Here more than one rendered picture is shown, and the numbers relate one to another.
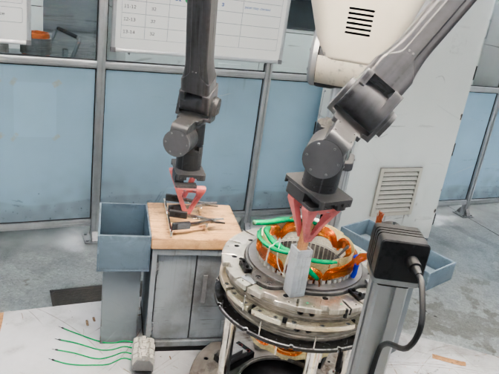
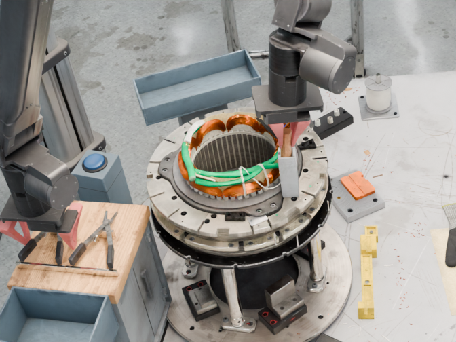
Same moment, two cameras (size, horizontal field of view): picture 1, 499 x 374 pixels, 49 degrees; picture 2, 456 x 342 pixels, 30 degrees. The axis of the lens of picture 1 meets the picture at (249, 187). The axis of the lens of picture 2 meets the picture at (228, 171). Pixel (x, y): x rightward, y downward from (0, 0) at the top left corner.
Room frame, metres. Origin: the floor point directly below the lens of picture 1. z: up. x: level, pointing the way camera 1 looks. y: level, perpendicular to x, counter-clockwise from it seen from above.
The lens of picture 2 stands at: (0.34, 0.78, 2.11)
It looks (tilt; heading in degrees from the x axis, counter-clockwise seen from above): 43 degrees down; 305
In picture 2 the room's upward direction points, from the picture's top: 10 degrees counter-clockwise
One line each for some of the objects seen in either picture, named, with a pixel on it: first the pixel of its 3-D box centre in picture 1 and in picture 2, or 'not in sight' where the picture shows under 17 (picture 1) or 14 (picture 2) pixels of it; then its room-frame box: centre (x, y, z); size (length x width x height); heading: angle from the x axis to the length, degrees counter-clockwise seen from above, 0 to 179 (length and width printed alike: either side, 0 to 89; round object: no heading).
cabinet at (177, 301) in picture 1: (187, 280); (100, 299); (1.13, 0.11, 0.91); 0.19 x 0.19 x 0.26; 16
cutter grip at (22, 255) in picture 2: (174, 197); (27, 250); (1.19, 0.17, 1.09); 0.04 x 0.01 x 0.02; 91
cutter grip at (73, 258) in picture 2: (178, 214); (77, 254); (1.10, 0.15, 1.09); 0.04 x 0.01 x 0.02; 91
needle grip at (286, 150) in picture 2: (304, 238); (286, 144); (0.83, -0.10, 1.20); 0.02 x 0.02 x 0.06
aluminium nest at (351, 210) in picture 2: not in sight; (351, 194); (0.85, -0.40, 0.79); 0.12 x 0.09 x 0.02; 142
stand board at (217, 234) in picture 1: (193, 225); (81, 248); (1.13, 0.11, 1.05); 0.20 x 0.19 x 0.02; 106
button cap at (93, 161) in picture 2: not in sight; (93, 161); (1.25, -0.09, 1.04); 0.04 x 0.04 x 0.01
